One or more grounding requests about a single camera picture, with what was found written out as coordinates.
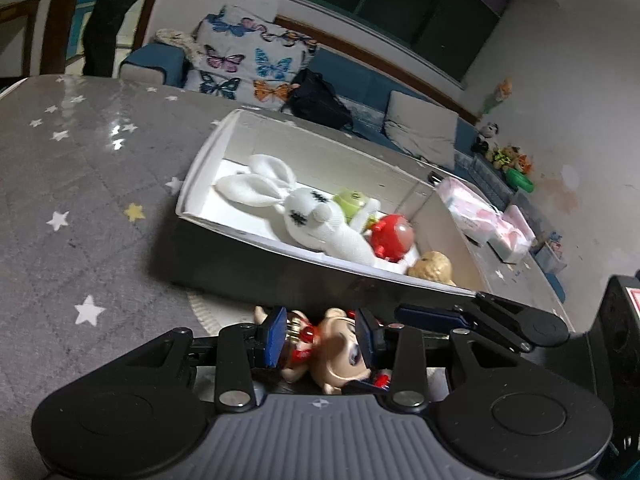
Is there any yellow-green plush toy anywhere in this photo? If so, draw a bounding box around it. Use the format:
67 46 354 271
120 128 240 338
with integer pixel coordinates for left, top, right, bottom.
487 145 521 171

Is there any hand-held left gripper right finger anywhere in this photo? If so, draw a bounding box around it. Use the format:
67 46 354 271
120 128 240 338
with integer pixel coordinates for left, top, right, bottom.
353 307 546 409

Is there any red pig toy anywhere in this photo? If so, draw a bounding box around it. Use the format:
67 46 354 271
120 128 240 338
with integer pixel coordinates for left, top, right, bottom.
369 213 416 263

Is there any grey pillow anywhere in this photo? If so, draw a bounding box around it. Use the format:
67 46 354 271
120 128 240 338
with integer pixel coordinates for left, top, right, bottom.
384 90 460 168

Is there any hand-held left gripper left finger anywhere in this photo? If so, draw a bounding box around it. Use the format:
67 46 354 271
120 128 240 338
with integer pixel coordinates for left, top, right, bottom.
90 306 290 413

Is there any dark window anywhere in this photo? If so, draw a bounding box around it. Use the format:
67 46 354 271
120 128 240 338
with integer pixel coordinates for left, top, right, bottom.
287 0 516 88

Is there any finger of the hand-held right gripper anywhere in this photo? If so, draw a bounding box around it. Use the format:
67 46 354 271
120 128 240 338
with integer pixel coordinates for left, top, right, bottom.
395 292 571 353

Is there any white plush rabbit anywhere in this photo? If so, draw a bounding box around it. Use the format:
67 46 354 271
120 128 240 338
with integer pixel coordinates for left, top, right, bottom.
215 154 382 266

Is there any colourful wall toy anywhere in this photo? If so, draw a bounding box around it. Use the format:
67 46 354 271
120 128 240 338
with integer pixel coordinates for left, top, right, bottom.
482 77 513 113

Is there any butterfly print pillow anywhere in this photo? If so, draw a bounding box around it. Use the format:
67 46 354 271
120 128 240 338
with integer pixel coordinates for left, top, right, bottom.
182 5 318 111

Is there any grey star-print tablecloth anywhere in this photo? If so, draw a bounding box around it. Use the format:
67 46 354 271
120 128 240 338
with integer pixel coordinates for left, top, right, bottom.
0 74 576 480

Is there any beige crumpled cloth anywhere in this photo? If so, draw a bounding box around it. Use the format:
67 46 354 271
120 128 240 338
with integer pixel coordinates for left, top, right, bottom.
154 27 201 58

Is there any blue sofa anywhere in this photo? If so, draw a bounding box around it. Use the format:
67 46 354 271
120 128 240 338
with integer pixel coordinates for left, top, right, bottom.
120 42 513 201

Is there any red-dress doll figurine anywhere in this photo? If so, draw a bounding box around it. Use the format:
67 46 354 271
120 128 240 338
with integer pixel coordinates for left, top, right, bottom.
254 306 396 396

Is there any pink tissue pack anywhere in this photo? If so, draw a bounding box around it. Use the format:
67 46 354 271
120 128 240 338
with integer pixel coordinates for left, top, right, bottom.
437 177 506 246
487 205 535 263

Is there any panda plush toy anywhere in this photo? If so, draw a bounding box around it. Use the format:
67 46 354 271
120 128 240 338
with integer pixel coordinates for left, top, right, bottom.
472 121 501 156

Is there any grey cardboard box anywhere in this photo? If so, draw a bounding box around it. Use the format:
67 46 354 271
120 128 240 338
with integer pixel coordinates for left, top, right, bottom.
175 108 576 333

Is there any green round toy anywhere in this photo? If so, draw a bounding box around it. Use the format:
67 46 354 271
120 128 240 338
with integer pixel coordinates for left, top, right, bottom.
332 189 381 221

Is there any dark bag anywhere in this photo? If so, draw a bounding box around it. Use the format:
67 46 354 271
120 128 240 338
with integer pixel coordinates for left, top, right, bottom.
282 67 351 131

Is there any green bowl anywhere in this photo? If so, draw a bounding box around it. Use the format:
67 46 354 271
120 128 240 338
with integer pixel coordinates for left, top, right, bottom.
505 167 535 192

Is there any tan plush toy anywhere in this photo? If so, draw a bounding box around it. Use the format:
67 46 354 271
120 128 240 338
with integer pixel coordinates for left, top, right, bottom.
407 251 457 287

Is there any brown door frame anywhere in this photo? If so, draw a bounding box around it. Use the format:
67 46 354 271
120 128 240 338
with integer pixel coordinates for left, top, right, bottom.
40 0 171 78

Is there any clear storage box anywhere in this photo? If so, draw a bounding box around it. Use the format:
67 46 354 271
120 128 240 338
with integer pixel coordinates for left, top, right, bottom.
530 232 568 276

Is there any wooden side table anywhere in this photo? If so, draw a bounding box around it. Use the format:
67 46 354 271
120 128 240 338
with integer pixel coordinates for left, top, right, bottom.
0 0 43 78

